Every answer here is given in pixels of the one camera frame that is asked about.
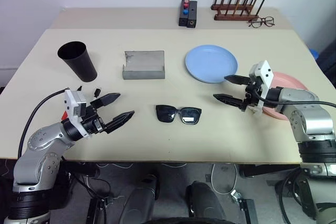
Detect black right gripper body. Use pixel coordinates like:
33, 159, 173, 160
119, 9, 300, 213
241, 78, 263, 112

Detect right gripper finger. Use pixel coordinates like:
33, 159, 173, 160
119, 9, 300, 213
213, 93, 247, 110
224, 74, 251, 86

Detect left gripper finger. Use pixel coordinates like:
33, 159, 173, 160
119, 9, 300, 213
104, 110, 135, 134
90, 92, 122, 109

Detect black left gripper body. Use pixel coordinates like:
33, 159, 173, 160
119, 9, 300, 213
80, 102, 108, 135

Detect black sunglasses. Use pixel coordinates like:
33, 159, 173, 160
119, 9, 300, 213
155, 104, 203, 126

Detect grey glasses case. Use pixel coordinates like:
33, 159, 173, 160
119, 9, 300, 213
121, 50, 166, 80

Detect blue plate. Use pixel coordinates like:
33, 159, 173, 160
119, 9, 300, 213
185, 44, 239, 84

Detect pink plate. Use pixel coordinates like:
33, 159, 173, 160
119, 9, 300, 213
261, 71, 310, 121

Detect black plastic cup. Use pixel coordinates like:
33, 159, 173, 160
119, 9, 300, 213
57, 41, 99, 82

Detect black table crossbar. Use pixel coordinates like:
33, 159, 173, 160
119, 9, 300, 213
60, 161, 101, 180
238, 164, 303, 179

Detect wooden rack with black pegs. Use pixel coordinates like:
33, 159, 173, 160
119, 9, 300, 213
211, 0, 266, 22

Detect brown rimmed eyeglasses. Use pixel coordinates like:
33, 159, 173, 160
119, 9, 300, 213
248, 16, 276, 28

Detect plain black box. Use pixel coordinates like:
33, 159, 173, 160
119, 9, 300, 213
185, 1, 198, 29

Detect black box with coloured buttons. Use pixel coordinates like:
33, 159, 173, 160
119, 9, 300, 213
178, 0, 191, 27

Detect black bulky object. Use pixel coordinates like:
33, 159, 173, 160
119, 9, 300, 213
316, 38, 336, 83

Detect dark rounded shape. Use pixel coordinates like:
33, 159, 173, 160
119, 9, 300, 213
185, 180, 227, 224
119, 173, 159, 224

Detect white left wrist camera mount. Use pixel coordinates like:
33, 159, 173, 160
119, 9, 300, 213
64, 89, 92, 140

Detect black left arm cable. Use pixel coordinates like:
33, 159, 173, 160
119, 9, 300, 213
17, 89, 69, 159

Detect white cable loop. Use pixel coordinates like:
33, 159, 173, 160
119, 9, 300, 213
209, 163, 238, 195

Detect metal bracket on floor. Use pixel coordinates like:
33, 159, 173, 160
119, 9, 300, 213
230, 189, 257, 220

